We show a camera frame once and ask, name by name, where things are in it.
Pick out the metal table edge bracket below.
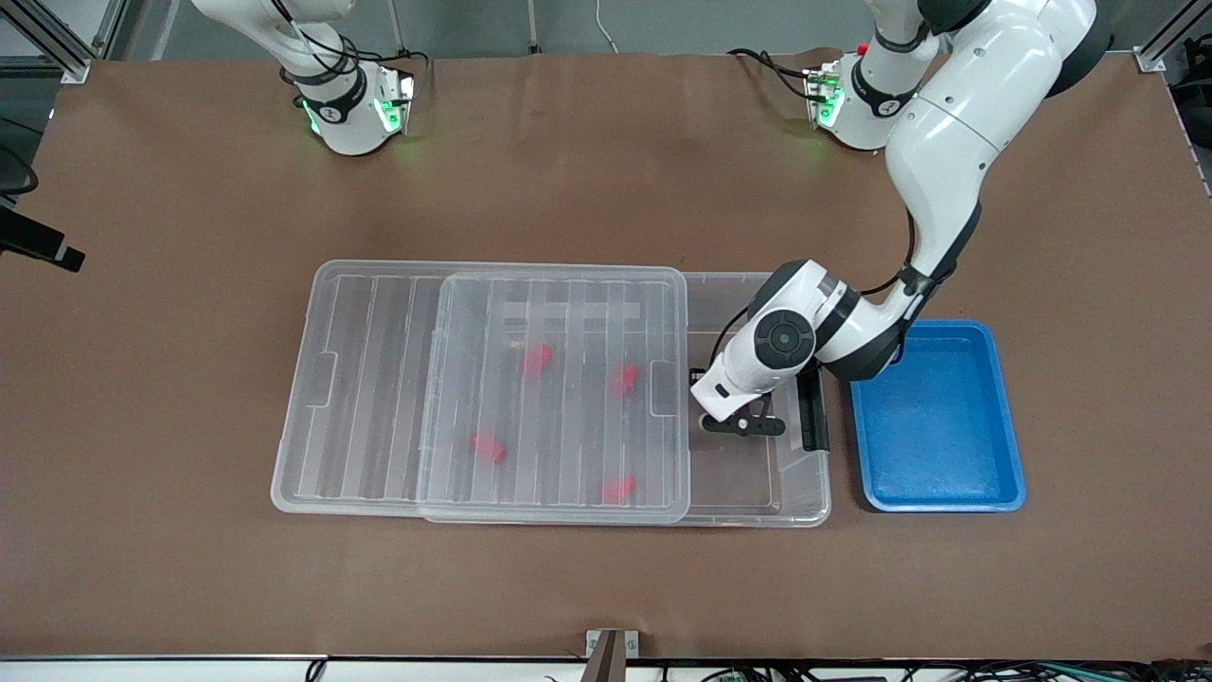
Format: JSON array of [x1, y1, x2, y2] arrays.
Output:
[[584, 628, 641, 682]]

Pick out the clear ribbed plastic lid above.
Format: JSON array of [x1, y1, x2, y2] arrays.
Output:
[[271, 260, 690, 525]]

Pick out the clear plastic storage box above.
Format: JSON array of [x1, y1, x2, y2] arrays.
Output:
[[419, 270, 832, 529]]

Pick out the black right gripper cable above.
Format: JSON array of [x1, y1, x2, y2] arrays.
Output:
[[0, 114, 40, 196]]

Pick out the black right arm base cable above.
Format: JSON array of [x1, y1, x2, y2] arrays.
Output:
[[270, 0, 433, 91]]

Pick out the aluminium frame profile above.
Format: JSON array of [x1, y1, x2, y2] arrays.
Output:
[[1132, 0, 1212, 74], [0, 0, 130, 84]]

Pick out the white table edge rail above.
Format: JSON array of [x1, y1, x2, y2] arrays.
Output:
[[0, 655, 1212, 682]]

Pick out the black arm base cable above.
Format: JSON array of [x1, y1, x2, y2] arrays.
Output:
[[270, 0, 433, 91], [726, 46, 819, 100]]

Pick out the black left arm base cable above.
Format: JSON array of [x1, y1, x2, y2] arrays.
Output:
[[726, 46, 819, 100]]

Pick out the blue plastic tray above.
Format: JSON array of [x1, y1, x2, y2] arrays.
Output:
[[848, 319, 1028, 514]]

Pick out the black box latch handle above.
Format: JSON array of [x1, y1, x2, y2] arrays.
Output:
[[798, 365, 831, 454]]

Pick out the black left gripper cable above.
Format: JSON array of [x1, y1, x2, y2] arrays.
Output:
[[855, 210, 918, 297]]

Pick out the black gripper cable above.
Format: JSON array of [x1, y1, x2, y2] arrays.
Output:
[[855, 210, 918, 297], [0, 114, 40, 196]]

